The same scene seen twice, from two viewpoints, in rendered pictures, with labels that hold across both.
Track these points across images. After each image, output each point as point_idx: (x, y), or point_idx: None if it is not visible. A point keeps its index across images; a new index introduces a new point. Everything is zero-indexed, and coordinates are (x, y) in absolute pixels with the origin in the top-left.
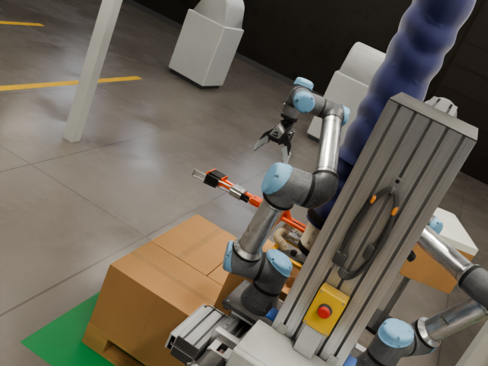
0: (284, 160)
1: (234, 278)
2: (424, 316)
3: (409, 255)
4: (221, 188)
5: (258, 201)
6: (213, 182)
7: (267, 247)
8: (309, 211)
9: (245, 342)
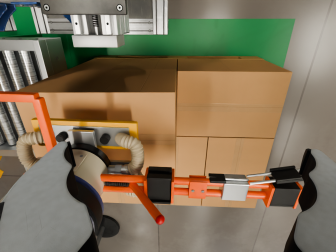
0: (54, 156)
1: (165, 86)
2: None
3: None
4: (261, 173)
5: (193, 183)
6: (279, 174)
7: (159, 162)
8: (87, 197)
9: None
